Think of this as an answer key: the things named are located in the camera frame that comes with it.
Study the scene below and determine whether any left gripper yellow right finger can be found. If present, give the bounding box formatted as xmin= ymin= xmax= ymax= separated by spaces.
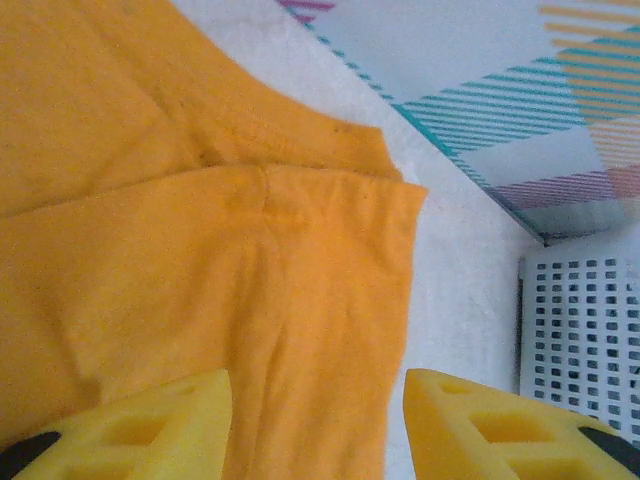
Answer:
xmin=403 ymin=368 xmax=640 ymax=480

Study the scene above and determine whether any yellow t-shirt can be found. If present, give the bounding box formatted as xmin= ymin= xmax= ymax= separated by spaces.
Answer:
xmin=0 ymin=0 xmax=429 ymax=480

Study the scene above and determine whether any white plastic lattice basket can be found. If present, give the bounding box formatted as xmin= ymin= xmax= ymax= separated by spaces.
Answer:
xmin=514 ymin=252 xmax=640 ymax=451

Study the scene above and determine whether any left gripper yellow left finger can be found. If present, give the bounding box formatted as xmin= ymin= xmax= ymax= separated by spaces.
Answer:
xmin=0 ymin=368 xmax=236 ymax=480

